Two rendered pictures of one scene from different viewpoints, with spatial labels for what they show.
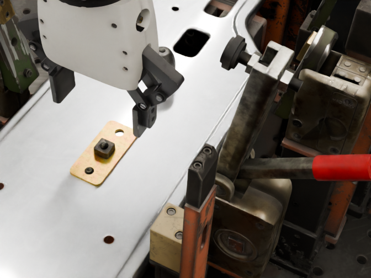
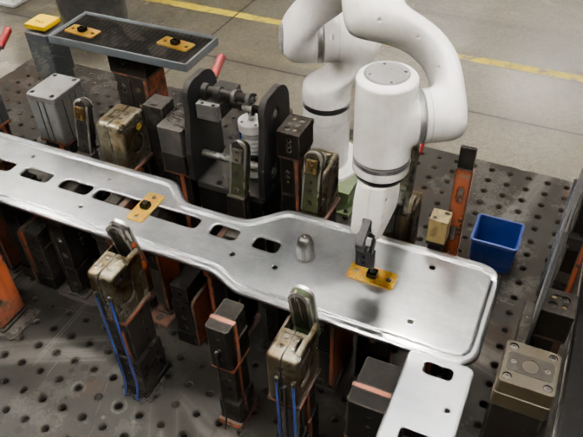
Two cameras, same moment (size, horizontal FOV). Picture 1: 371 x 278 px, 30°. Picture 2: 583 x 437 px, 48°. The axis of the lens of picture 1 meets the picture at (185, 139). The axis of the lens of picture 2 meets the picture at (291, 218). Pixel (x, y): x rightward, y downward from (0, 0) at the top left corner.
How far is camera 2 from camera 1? 1.06 m
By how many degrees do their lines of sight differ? 59
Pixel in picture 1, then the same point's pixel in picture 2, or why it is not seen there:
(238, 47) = not seen: hidden behind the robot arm
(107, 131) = (356, 275)
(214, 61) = (284, 232)
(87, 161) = (382, 281)
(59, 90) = (372, 258)
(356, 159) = not seen: hidden behind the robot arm
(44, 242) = (442, 294)
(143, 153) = not seen: hidden behind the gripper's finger
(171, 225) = (442, 216)
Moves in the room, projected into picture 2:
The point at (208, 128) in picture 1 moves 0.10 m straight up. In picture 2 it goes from (343, 233) to (344, 191)
